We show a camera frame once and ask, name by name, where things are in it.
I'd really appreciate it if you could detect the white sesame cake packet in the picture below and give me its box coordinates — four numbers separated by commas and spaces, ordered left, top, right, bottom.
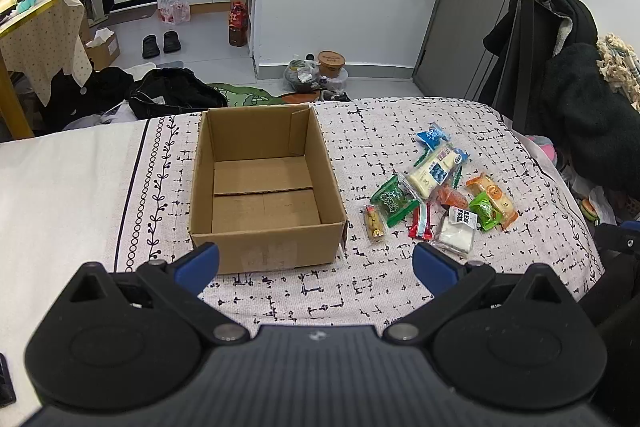
436, 206, 477, 254

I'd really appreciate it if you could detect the red white snack stick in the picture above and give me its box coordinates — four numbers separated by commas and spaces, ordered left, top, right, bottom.
409, 202, 433, 241

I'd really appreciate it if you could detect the light green nut packet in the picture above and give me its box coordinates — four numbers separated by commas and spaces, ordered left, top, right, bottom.
469, 192, 502, 232

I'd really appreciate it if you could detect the orange sausage packet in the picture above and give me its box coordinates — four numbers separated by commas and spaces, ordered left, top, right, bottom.
436, 185, 469, 209

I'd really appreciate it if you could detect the small yellow candy packet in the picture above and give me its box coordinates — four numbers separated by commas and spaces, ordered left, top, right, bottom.
363, 204, 385, 242

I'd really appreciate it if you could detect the dark green snack packet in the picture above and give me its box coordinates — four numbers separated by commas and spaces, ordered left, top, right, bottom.
370, 173, 420, 228

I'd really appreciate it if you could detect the orange cracker packet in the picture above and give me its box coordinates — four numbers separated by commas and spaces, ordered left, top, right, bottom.
465, 173, 518, 230

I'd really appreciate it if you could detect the long white bread packet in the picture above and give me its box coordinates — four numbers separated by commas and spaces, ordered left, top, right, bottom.
407, 143, 469, 200

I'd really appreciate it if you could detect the patterned white bed cover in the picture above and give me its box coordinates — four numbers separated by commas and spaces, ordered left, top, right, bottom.
0, 96, 604, 327

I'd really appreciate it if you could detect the open cardboard box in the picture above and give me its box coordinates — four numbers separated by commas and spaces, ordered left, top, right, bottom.
189, 104, 347, 275

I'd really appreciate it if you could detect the blue snack packet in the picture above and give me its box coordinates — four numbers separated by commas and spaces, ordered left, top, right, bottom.
416, 122, 449, 152

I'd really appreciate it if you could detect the burger plush toy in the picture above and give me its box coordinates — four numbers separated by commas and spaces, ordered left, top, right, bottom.
579, 198, 600, 225

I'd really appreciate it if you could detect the pink grey plush toy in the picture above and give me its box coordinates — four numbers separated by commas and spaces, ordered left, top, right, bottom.
527, 135, 558, 165

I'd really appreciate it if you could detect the green floor mat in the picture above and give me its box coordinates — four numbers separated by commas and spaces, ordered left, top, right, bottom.
210, 83, 284, 107

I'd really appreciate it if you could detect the black clothes pile on floor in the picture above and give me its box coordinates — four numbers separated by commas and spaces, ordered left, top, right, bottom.
42, 67, 229, 132

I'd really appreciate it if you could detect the black slipper left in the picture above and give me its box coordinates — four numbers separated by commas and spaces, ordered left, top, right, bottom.
141, 35, 160, 61

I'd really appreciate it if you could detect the black slipper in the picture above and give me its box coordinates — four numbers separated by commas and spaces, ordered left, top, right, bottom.
163, 30, 181, 54
141, 35, 160, 61

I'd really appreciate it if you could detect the black coat on chair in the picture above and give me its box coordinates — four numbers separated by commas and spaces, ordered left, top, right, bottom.
482, 0, 640, 198

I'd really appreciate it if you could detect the black slipper right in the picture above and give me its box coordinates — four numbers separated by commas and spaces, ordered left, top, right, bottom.
163, 30, 181, 54

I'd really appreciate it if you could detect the small cardboard box with tissue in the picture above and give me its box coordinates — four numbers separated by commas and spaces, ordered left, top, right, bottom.
85, 27, 120, 72

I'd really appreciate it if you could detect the red oil bottle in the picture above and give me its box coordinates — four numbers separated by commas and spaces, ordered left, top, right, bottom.
228, 1, 248, 48

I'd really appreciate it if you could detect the pink plastic bag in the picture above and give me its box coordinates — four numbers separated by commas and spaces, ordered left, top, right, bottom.
157, 0, 191, 25

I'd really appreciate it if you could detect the table with dotted cloth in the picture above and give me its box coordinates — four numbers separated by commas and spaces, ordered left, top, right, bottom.
1, 0, 93, 139

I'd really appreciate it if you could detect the clear plastic bag by wall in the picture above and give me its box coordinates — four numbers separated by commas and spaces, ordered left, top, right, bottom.
283, 58, 320, 94

